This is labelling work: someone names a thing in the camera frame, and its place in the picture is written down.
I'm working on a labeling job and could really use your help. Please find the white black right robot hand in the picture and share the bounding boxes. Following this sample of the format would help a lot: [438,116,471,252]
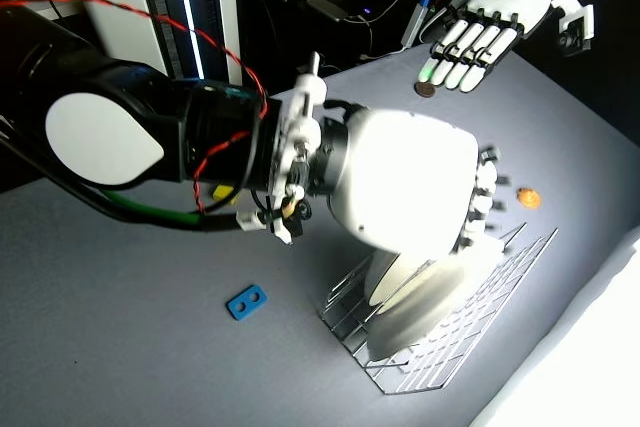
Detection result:
[319,106,512,261]

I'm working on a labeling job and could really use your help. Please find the white ceramic plate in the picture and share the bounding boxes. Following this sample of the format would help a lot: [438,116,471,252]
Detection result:
[366,266,469,362]
[364,246,436,309]

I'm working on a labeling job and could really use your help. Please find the grey adapter blue plug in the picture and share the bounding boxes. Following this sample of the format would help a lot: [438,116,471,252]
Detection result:
[402,0,434,48]

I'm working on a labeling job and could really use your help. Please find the small orange toy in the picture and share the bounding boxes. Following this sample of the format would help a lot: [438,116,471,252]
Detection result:
[516,187,542,211]

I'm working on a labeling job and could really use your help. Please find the blue block with two holes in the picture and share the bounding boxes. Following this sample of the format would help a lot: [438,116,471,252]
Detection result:
[225,285,268,322]

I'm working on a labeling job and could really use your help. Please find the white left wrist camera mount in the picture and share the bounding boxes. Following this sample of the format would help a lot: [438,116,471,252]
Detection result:
[504,0,596,56]

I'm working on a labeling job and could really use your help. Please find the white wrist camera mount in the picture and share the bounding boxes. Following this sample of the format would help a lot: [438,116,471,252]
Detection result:
[504,0,596,56]
[234,51,329,246]

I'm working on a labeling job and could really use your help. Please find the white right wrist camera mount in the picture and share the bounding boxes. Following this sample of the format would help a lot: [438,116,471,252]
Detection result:
[234,51,329,246]

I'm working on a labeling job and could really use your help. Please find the silver wire dish rack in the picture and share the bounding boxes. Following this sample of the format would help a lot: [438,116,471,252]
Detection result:
[319,221,560,396]

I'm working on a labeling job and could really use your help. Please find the red black twisted cable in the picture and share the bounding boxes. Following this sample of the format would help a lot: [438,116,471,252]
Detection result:
[0,0,271,213]

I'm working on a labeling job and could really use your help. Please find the thick green cable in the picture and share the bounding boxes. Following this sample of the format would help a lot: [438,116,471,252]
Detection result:
[99,189,206,231]

